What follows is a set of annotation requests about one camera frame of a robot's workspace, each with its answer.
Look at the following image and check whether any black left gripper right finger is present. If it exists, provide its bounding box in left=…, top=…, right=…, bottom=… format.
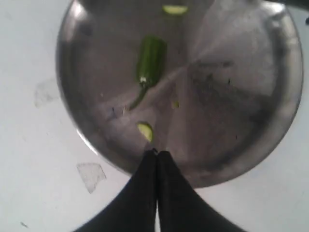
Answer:
left=156, top=151, right=244, bottom=232

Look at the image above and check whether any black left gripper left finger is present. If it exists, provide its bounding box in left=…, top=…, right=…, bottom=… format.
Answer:
left=76, top=149, right=157, bottom=232

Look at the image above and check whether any green cucumber piece with stem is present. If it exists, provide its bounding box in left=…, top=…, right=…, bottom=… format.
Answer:
left=127, top=35, right=167, bottom=111

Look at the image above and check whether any green cucumber slice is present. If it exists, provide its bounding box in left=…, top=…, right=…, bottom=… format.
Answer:
left=137, top=122, right=153, bottom=142

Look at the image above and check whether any small cucumber scrap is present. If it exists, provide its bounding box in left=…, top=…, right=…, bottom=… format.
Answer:
left=171, top=101, right=180, bottom=109

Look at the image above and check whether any clear tape piece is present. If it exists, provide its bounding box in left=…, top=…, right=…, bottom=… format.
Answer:
left=77, top=162, right=106, bottom=194

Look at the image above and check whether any round steel plate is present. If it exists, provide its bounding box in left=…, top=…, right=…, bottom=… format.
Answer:
left=56, top=0, right=304, bottom=188

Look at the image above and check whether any clear tape strip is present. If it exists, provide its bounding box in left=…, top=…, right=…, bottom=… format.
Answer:
left=34, top=79, right=60, bottom=108

